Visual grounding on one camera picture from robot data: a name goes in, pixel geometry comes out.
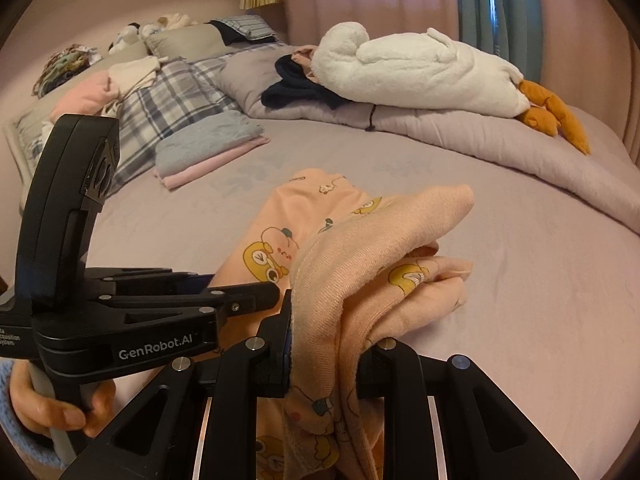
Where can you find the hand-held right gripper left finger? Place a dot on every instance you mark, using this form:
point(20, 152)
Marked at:
point(286, 350)

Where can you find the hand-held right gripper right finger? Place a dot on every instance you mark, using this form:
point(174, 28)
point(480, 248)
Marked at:
point(372, 365)

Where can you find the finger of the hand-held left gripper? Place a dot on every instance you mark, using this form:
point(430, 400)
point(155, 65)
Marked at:
point(150, 277)
point(240, 300)

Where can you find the orange cartoon print garment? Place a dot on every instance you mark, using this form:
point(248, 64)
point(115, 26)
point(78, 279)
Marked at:
point(350, 260)

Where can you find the person's left hand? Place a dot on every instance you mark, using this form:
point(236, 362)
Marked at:
point(50, 410)

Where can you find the pink crumpled cloth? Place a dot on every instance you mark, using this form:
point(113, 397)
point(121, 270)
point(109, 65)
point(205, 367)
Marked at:
point(85, 97)

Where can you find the folded pink cloth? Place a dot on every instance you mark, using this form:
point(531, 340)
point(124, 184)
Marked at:
point(200, 170)

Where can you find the patterned cloth bundle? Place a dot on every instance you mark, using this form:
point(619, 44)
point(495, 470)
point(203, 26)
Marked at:
point(65, 67)

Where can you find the folded grey-blue cloth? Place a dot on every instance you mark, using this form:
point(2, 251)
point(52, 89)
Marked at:
point(210, 135)

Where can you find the white crumpled garment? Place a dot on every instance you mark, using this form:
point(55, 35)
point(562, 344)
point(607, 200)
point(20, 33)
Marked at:
point(132, 72)

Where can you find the plaid pillow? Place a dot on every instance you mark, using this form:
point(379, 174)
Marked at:
point(170, 95)

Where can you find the lilac bed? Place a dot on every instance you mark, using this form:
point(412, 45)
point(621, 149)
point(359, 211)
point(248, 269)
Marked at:
point(525, 285)

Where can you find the small plush toys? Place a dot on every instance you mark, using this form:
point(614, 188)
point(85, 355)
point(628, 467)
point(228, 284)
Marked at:
point(150, 27)

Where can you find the grey pillow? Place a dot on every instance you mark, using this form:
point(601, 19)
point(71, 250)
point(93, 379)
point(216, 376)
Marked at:
point(190, 42)

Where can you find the dark navy cloth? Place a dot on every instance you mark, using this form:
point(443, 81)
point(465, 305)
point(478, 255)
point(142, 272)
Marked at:
point(295, 90)

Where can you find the lilac quilt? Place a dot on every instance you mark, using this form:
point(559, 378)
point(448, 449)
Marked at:
point(450, 130)

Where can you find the striped folded cloth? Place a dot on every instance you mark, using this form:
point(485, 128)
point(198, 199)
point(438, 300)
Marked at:
point(247, 25)

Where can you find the white goose plush toy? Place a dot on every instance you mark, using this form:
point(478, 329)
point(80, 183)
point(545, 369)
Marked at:
point(400, 70)

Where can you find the blue curtain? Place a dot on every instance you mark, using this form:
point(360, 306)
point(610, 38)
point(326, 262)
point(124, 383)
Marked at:
point(490, 5)

